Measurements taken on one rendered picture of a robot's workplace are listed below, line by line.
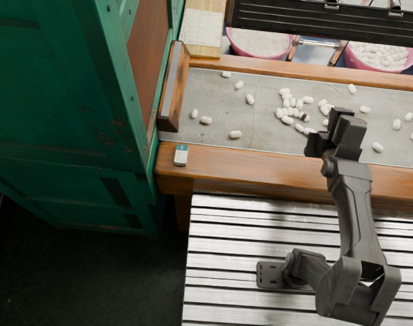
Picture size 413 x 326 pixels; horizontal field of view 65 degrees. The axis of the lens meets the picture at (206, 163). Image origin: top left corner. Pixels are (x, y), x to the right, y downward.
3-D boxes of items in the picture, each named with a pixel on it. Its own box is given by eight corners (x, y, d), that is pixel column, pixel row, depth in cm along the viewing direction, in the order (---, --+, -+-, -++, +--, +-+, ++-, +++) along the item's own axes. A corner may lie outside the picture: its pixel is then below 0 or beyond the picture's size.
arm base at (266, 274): (262, 256, 86) (262, 284, 83) (337, 261, 86) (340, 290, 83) (256, 260, 93) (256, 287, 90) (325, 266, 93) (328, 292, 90)
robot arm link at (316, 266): (292, 245, 85) (338, 285, 52) (318, 251, 85) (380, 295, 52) (287, 268, 85) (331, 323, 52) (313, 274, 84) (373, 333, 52)
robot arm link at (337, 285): (330, 149, 67) (346, 294, 47) (374, 158, 67) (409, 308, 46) (310, 185, 76) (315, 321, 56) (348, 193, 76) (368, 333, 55)
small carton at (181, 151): (185, 166, 94) (185, 163, 92) (174, 165, 94) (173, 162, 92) (188, 148, 97) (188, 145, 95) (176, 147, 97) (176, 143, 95)
